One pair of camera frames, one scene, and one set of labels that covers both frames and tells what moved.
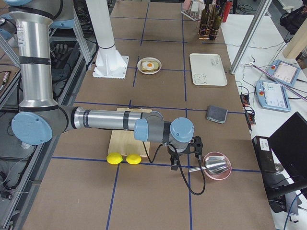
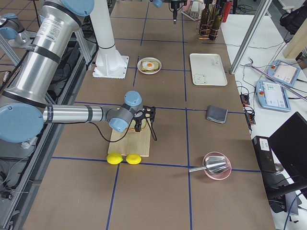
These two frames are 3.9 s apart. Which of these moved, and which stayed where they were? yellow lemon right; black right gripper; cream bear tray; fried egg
Moved: black right gripper
Stayed: cream bear tray; yellow lemon right; fried egg
